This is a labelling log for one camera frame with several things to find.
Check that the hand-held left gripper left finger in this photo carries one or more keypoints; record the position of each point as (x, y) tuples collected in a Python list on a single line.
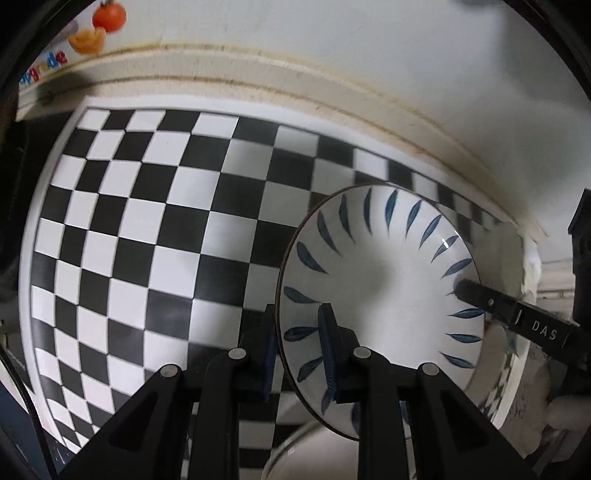
[(268, 369)]

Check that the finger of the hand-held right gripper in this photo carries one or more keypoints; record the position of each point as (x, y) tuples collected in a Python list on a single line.
[(508, 311)]

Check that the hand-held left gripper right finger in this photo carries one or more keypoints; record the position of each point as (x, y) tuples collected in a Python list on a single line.
[(327, 350)]

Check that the fruit print poster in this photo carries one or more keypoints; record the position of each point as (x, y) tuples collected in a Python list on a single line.
[(108, 16)]

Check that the black white checkered mat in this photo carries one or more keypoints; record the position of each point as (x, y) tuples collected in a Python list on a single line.
[(138, 230)]

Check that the white plate blue leaf pattern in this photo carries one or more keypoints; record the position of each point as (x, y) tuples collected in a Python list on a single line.
[(392, 286)]

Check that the plain white bowl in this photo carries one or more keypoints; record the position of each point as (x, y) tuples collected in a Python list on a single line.
[(300, 454)]

